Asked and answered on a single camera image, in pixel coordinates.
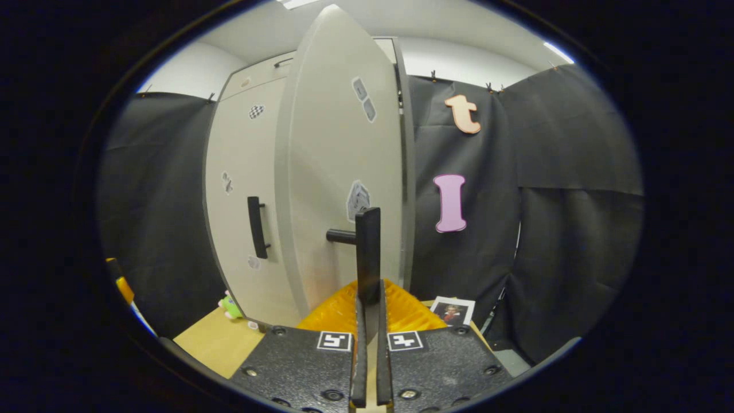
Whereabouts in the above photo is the black door handle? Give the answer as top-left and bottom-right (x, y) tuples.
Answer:
(247, 196), (271, 260)
(326, 206), (382, 345)

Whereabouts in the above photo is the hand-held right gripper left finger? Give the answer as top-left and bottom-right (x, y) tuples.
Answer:
(229, 279), (368, 413)

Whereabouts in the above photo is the pink green plush toy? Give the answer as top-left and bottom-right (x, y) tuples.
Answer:
(218, 291), (244, 320)

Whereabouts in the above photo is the photo card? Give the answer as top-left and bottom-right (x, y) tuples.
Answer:
(430, 296), (476, 328)

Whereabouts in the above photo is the grey double-door shoe cabinet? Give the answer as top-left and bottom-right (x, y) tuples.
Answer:
(204, 5), (417, 333)

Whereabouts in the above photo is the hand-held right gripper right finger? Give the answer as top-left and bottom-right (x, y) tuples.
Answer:
(376, 279), (514, 413)

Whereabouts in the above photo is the black backdrop cloth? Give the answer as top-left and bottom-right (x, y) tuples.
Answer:
(97, 63), (644, 365)

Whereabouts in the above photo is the grey cabinet door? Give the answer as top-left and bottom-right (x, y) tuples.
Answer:
(274, 5), (409, 322)
(205, 77), (302, 328)

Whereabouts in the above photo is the grey cabinet drawer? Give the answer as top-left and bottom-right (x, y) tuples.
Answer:
(221, 50), (296, 101)

